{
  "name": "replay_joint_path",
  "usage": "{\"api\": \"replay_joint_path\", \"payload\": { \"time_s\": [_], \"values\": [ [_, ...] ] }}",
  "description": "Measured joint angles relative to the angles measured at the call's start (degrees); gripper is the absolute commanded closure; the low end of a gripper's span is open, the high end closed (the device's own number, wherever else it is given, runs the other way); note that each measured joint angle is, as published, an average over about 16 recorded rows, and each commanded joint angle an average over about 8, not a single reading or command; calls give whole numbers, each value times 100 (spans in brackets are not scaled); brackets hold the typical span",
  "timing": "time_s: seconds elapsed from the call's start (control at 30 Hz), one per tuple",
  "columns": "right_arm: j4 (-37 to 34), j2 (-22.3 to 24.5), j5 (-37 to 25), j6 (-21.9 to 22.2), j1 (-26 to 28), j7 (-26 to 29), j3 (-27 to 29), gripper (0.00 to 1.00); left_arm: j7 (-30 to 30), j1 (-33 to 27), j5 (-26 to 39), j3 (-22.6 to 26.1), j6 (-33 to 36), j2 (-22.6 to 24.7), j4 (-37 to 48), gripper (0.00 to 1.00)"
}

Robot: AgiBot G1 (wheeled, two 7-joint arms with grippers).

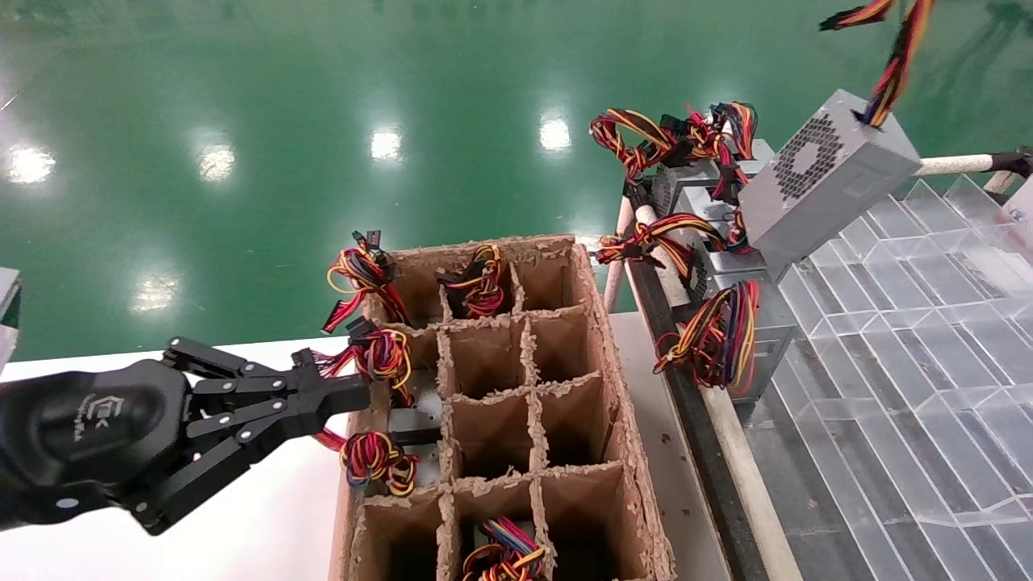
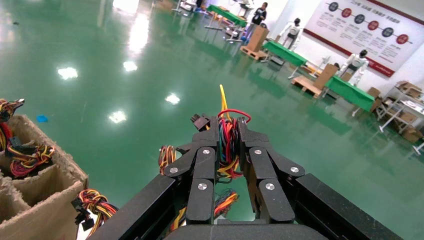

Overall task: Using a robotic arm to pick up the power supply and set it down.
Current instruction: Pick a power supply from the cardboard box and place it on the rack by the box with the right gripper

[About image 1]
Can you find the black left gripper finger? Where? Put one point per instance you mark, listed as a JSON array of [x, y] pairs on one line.
[[331, 387], [226, 468]]

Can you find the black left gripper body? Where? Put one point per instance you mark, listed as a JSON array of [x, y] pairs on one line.
[[89, 428]]

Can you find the brown cardboard divider box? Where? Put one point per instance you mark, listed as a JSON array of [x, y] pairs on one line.
[[484, 355]]

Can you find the white rack leg tube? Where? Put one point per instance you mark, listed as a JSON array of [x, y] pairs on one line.
[[617, 274]]

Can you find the clear acrylic divider tray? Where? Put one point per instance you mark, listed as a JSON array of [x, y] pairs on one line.
[[888, 363]]

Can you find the white padded rack bar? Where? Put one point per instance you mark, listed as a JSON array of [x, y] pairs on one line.
[[960, 165]]

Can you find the short white tube stub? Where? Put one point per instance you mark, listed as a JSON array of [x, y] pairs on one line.
[[1001, 181]]

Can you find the white printed sheet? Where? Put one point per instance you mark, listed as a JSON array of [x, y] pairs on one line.
[[1021, 202]]

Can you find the black pipe joint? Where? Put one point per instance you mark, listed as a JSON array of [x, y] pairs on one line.
[[1015, 164]]

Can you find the long white rack rail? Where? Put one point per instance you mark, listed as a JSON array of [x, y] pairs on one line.
[[759, 484]]

